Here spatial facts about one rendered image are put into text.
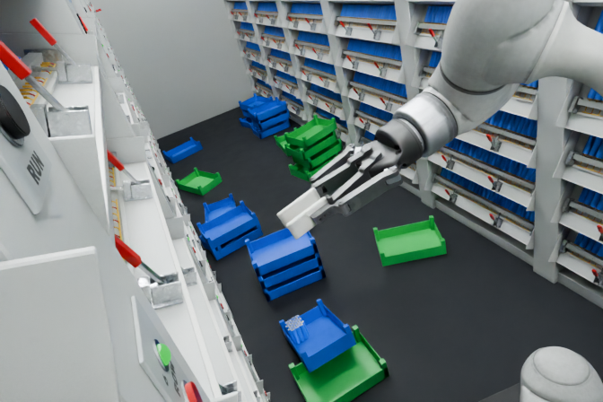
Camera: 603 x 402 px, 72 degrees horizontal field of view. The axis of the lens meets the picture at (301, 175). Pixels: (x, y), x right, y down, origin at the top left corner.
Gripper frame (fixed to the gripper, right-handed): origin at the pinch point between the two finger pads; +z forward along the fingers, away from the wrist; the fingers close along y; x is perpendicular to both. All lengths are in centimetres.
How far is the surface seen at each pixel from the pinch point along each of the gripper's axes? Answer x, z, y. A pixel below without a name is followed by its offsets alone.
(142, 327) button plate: 26.1, 12.8, -35.0
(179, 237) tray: -7.8, 21.3, 29.9
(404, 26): -29, -94, 105
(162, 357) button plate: 24.7, 12.9, -35.6
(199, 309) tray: -7.7, 22.2, 6.3
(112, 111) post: 20.9, 15.7, 30.1
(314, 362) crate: -91, 19, 48
